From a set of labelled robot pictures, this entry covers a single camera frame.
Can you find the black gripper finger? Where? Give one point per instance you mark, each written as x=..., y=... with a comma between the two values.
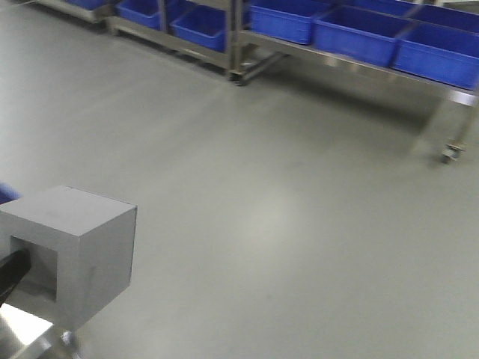
x=14, y=268

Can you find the background steel shelf rack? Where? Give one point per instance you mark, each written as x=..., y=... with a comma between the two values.
x=429, y=45

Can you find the gray hollow base block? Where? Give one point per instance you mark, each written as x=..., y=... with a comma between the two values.
x=81, y=248

